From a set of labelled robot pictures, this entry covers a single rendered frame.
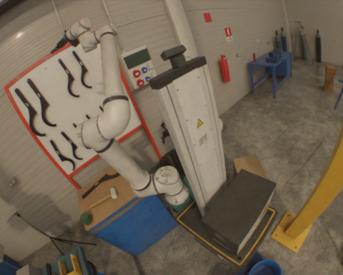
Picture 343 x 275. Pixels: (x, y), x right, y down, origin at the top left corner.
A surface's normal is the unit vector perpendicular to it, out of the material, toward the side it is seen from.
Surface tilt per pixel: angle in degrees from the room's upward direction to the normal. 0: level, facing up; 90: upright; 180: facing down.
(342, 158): 90
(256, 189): 0
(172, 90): 90
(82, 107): 90
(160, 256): 0
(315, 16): 90
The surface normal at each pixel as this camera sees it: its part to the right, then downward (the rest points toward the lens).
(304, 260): -0.30, -0.77
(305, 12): -0.76, 0.55
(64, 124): 0.57, 0.32
